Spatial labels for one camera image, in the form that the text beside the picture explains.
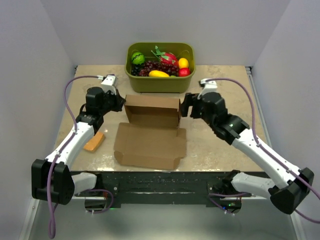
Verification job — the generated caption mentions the green toy watermelon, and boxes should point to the green toy watermelon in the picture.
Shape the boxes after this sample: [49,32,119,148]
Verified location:
[131,51,145,65]

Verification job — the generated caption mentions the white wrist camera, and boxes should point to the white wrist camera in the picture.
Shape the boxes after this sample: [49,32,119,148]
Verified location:
[101,74,118,95]
[197,78,218,100]

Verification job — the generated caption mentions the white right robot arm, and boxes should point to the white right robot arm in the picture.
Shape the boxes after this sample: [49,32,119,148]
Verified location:
[180,92,314,215]

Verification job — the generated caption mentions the pink toy dragon fruit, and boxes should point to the pink toy dragon fruit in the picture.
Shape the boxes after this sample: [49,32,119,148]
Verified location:
[151,46,179,67]

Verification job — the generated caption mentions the purple toy grape bunch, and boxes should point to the purple toy grape bunch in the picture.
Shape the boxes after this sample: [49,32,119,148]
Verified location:
[138,60,179,77]

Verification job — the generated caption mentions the orange flat sponge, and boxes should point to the orange flat sponge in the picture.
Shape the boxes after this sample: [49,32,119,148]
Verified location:
[83,132,105,153]

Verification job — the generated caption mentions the olive green plastic bin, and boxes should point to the olive green plastic bin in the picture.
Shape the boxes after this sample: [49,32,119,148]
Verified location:
[125,42,196,93]

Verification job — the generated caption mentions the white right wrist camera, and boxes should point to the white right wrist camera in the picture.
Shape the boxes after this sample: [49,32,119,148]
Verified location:
[197,78,218,100]

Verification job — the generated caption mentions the yellow toy lemon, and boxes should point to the yellow toy lemon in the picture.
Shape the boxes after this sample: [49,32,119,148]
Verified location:
[178,57,189,69]

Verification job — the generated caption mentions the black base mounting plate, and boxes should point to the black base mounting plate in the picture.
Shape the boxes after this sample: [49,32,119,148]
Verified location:
[71,169,270,210]

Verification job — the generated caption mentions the dark blue toy grapes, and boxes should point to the dark blue toy grapes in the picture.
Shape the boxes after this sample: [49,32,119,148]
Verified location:
[130,65,142,76]

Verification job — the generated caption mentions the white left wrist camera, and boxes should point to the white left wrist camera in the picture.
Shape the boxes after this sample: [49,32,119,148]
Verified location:
[101,74,118,95]

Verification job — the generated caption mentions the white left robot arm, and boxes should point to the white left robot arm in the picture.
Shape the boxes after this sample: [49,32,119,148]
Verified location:
[31,87,126,205]

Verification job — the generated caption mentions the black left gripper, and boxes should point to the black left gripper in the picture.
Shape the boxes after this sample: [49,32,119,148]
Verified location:
[99,88,126,116]

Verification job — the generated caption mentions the yellow toy mango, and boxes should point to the yellow toy mango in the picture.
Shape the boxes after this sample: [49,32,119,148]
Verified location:
[148,70,170,78]

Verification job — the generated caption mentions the brown cardboard box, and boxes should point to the brown cardboard box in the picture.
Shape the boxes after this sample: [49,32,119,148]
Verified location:
[113,95,187,170]

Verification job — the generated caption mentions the red toy apple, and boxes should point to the red toy apple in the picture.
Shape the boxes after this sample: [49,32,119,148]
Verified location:
[178,67,191,77]

